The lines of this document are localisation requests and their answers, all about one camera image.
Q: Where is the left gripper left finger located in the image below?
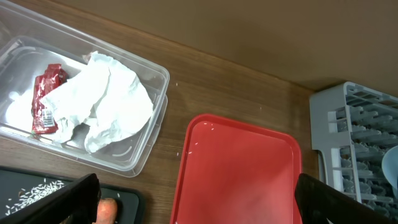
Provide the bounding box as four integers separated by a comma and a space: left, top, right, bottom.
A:
1, 174, 101, 224

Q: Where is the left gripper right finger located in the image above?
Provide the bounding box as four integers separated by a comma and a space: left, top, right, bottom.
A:
295, 173, 393, 224

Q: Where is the orange carrot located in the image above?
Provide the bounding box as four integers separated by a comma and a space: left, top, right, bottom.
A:
93, 198, 118, 224

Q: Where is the white rice pile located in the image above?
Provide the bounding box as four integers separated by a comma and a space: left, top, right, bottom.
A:
4, 178, 66, 216

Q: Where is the large light blue plate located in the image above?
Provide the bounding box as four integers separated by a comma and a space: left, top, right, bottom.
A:
382, 146, 398, 189

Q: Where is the grey dishwasher rack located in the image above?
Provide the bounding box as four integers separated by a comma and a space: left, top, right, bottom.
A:
310, 82, 397, 221

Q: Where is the clear plastic waste bin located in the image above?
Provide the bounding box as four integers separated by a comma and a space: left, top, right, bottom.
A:
1, 1, 170, 177

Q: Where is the black rectangular tray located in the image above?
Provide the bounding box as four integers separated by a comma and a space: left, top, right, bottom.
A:
1, 166, 146, 224

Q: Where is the red crumpled wrapper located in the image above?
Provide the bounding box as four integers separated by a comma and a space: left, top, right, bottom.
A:
31, 63, 68, 134

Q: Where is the red serving tray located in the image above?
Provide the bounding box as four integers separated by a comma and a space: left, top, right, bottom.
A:
170, 114, 302, 224

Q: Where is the crumpled white paper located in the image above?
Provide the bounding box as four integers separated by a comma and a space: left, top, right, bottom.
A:
40, 52, 154, 153

